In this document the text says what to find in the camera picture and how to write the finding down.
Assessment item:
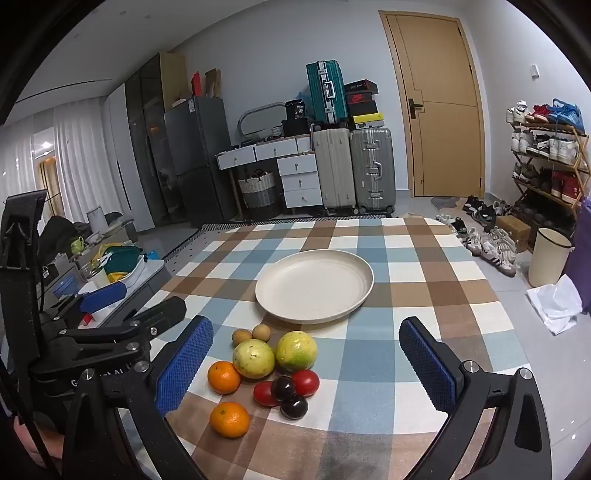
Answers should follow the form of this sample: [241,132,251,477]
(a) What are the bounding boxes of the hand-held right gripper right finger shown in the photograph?
[398,316,552,480]

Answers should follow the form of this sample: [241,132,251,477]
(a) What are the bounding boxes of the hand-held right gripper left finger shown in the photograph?
[62,315,214,480]

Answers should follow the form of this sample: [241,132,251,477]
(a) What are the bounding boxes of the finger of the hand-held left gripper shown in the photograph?
[46,281,127,324]
[60,296,188,352]

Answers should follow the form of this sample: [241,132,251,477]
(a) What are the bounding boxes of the orange mandarin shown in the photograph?
[209,401,251,438]
[207,360,242,394]

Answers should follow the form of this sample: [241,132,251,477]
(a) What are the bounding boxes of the yellow-green guava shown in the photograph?
[232,339,276,380]
[276,331,318,372]

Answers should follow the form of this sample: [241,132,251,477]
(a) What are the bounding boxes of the red tomato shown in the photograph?
[291,370,320,398]
[253,381,278,408]

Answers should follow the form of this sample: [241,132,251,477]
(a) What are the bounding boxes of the dark purple plum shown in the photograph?
[270,376,296,401]
[280,394,309,421]

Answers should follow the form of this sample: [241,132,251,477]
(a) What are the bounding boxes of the cream round plate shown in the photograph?
[255,249,374,324]

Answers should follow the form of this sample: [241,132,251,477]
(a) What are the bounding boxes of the person's left hand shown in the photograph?
[13,414,64,468]

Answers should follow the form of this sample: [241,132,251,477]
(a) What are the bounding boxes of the grey side table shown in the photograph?
[46,258,168,324]

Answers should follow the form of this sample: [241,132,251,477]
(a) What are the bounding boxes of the white tub with green bowls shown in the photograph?
[88,244,148,289]

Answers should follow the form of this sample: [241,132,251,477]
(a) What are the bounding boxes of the black jacket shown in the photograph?
[39,215,77,264]

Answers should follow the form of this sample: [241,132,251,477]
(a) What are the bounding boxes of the white bin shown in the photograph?
[86,205,108,234]

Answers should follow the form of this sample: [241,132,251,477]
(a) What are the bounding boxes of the checked tablecloth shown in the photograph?
[115,217,532,480]

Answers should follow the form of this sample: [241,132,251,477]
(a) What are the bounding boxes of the white curtain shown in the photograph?
[0,104,134,222]

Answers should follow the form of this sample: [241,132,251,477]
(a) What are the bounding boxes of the group of white black sneakers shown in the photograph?
[434,194,518,278]

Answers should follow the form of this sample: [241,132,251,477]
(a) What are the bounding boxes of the white wardrobe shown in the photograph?
[102,83,155,232]

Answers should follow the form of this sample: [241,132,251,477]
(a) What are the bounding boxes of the white plastic bag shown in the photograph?
[526,274,583,335]

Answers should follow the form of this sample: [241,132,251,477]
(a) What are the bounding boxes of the dark glass cabinet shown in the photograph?
[124,53,185,229]

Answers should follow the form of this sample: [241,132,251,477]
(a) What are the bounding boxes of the small cardboard box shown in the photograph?
[495,215,532,254]

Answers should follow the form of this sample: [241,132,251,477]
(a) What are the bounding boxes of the woven basket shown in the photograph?
[238,170,280,209]

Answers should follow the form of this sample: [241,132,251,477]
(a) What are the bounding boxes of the cream trash bin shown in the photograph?
[527,227,574,288]

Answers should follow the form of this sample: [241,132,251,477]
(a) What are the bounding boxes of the grey refrigerator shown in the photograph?
[164,96,238,227]

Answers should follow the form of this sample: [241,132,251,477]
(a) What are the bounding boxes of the purple cloth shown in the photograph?
[566,194,591,315]

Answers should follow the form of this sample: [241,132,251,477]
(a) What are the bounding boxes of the white drawer dresser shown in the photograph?
[216,136,324,217]

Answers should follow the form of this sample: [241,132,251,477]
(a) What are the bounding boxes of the silver suitcase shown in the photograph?
[350,128,397,215]

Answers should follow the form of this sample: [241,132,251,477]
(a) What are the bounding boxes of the beige suitcase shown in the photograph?
[312,128,356,215]

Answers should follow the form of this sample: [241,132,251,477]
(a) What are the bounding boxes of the wooden door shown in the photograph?
[379,10,486,199]

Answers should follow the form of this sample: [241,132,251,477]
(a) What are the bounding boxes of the rows of assorted shoes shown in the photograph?
[505,98,589,204]

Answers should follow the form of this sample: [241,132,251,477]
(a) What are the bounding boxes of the black yellow shoe box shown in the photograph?
[353,113,385,131]

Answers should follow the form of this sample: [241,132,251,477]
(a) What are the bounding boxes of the wooden shoe rack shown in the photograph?
[505,99,591,232]

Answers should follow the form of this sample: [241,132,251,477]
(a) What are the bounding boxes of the teal suitcase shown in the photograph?
[306,60,349,130]

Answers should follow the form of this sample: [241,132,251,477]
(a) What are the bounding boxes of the grey oval frame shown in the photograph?
[238,102,287,139]

